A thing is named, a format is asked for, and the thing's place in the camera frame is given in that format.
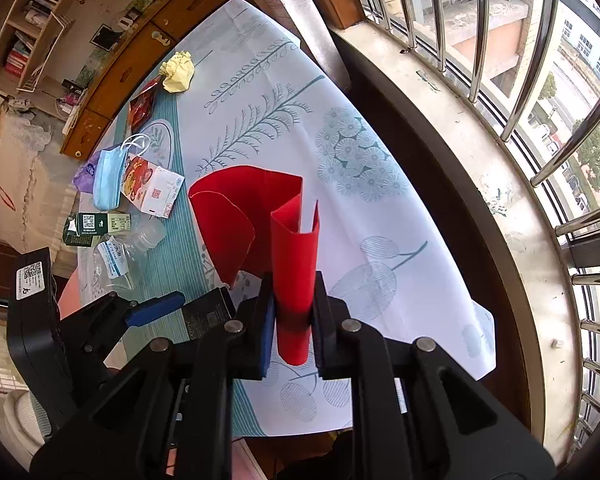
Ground clear plastic bottle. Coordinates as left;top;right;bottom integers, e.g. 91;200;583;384
93;217;166;297

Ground dark green carton box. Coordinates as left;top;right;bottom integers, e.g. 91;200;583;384
62;211;132;247

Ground purple plastic bag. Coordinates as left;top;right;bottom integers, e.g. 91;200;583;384
72;151;100;194

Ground blue face mask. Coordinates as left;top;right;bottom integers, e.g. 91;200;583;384
93;133;151;211

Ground pink bed sheet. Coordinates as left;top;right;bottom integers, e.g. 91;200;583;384
58;270;82;318

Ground red strawberry milk carton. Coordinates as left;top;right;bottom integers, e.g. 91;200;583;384
121;155;184;219

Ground white lace covered cabinet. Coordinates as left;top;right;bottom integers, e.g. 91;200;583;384
0;104;79;256

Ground wooden desk with drawers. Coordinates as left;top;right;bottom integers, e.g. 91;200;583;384
59;0;257;162

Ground red snack wrapper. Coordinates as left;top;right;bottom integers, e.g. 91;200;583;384
126;76;162;134

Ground white and teal tablecloth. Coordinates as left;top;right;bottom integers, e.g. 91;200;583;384
76;0;498;438

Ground crumpled yellow paper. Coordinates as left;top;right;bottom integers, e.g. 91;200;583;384
159;51;195;93

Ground black framed picture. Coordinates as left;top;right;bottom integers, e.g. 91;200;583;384
90;24;122;52

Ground metal window bars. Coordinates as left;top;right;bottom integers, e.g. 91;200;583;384
358;0;600;463

